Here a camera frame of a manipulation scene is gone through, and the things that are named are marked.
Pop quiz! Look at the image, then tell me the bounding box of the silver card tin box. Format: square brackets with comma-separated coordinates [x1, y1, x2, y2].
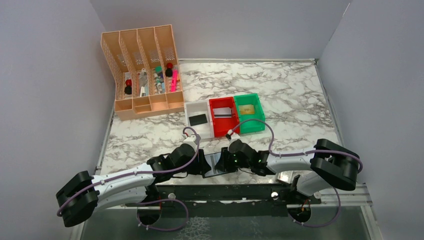
[275, 171, 293, 184]

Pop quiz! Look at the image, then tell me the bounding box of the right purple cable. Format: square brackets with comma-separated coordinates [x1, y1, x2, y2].
[225, 118, 364, 229]

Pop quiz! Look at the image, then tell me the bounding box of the red black stamp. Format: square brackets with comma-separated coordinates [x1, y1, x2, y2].
[165, 62, 174, 78]
[124, 79, 132, 95]

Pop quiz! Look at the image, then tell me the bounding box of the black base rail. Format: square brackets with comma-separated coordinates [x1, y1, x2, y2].
[127, 183, 308, 218]

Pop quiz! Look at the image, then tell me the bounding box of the silver patterned credit card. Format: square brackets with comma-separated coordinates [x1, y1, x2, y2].
[212, 107, 233, 119]

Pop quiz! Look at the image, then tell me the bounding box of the black leather card holder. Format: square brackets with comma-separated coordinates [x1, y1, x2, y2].
[198, 153, 233, 179]

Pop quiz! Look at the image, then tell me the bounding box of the white stapler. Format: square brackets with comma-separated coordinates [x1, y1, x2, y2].
[137, 68, 149, 97]

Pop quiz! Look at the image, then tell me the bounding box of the red plastic bin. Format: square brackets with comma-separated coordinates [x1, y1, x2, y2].
[208, 96, 240, 138]

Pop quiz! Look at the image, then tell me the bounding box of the gold card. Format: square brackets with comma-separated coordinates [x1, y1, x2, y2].
[238, 104, 256, 115]

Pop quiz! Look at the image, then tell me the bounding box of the peach plastic desk organizer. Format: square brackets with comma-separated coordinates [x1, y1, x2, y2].
[100, 24, 185, 121]

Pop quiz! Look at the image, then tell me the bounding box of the purple cable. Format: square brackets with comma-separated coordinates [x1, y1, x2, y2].
[56, 126, 202, 232]
[225, 118, 364, 229]

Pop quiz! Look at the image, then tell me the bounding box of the green plastic bin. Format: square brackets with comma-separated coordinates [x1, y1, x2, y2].
[233, 93, 266, 134]

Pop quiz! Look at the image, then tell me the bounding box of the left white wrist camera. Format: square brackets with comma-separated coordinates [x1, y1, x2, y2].
[183, 134, 200, 151]

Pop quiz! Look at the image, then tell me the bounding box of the pink highlighter pen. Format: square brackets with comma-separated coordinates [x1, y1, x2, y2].
[170, 69, 179, 92]

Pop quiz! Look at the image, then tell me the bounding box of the white plastic bin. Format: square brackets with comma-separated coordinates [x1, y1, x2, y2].
[184, 100, 215, 140]

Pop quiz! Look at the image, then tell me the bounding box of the black credit card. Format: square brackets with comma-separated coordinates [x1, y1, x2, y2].
[188, 114, 208, 126]

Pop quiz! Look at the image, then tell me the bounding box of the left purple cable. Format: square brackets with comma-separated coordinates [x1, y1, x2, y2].
[56, 126, 202, 232]

